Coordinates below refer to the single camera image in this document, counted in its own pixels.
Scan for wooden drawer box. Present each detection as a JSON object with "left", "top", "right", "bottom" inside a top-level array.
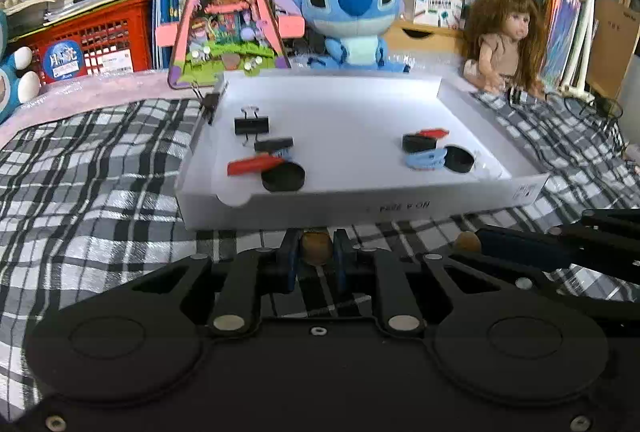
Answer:
[{"left": 385, "top": 20, "right": 468, "bottom": 58}]

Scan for black white plaid blanket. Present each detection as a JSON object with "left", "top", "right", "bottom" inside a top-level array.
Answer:
[{"left": 0, "top": 87, "right": 640, "bottom": 423}]

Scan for large black binder clip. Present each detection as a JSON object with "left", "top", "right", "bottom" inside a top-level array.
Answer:
[{"left": 234, "top": 108, "right": 272, "bottom": 147}]

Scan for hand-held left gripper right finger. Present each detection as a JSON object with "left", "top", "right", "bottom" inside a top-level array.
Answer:
[{"left": 332, "top": 228, "right": 506, "bottom": 338}]

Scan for red plastic crate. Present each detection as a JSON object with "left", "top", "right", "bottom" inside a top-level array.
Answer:
[{"left": 17, "top": 0, "right": 153, "bottom": 86}]

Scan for white cardboard box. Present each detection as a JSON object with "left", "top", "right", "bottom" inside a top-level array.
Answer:
[{"left": 175, "top": 71, "right": 550, "bottom": 233}]

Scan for brown cardboard sheet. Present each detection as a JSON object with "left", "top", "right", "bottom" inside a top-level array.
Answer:
[{"left": 585, "top": 0, "right": 640, "bottom": 100}]

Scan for white pipe stand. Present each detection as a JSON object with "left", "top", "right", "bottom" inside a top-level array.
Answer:
[{"left": 560, "top": 0, "right": 603, "bottom": 103}]

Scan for blue cat robot plush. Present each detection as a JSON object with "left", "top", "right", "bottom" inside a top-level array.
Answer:
[{"left": 0, "top": 10, "right": 41, "bottom": 123}]

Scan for triangular pink toy house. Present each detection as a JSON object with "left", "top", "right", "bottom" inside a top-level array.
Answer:
[{"left": 156, "top": 0, "right": 306, "bottom": 90}]

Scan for blue hair claw orange beads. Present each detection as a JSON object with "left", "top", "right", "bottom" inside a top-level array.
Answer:
[{"left": 257, "top": 147, "right": 296, "bottom": 163}]

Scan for long-haired baby doll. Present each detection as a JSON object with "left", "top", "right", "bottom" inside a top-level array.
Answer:
[{"left": 461, "top": 0, "right": 551, "bottom": 100}]

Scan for black cable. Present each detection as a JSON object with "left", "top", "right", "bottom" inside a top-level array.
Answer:
[{"left": 507, "top": 87, "right": 626, "bottom": 153}]

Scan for blue alien plush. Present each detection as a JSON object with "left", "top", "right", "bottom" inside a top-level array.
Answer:
[{"left": 267, "top": 0, "right": 413, "bottom": 73}]

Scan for plain blue hair claw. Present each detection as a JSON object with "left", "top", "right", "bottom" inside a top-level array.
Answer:
[{"left": 404, "top": 148, "right": 447, "bottom": 170}]

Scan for black round lid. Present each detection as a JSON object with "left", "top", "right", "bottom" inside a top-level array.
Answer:
[
  {"left": 444, "top": 145, "right": 476, "bottom": 174},
  {"left": 261, "top": 162, "right": 307, "bottom": 193}
]

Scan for leaning thin picture books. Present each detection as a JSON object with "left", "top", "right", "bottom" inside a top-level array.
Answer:
[{"left": 540, "top": 0, "right": 583, "bottom": 88}]

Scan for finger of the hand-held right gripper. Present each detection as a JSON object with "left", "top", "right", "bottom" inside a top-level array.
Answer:
[
  {"left": 424, "top": 228, "right": 640, "bottom": 295},
  {"left": 550, "top": 209, "right": 640, "bottom": 258}
]

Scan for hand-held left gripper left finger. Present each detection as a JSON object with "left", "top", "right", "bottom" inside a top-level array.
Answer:
[{"left": 130, "top": 228, "right": 302, "bottom": 338}]

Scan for white printed carton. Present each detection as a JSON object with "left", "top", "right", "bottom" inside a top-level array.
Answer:
[{"left": 407, "top": 0, "right": 466, "bottom": 29}]

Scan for small black block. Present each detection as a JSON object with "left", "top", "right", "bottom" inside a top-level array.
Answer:
[
  {"left": 402, "top": 133, "right": 438, "bottom": 153},
  {"left": 254, "top": 137, "right": 295, "bottom": 153}
]

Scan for small black binder clip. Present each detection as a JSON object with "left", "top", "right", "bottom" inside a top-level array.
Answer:
[{"left": 192, "top": 82, "right": 223, "bottom": 125}]

